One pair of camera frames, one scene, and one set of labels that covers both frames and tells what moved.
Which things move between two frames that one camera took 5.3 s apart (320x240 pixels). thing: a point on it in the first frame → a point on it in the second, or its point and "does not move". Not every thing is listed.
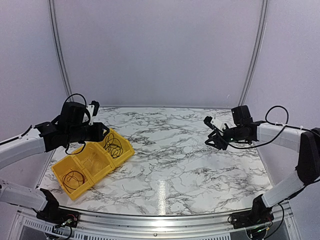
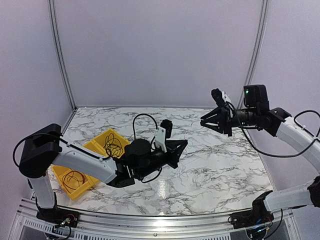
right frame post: [256, 54] does not move
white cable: [197, 151] → [189, 169]
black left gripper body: [92, 136] → [163, 164]
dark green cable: [113, 145] does not move
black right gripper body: [235, 130] → [227, 122]
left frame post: [53, 11] does not move
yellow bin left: [72, 176] does not move
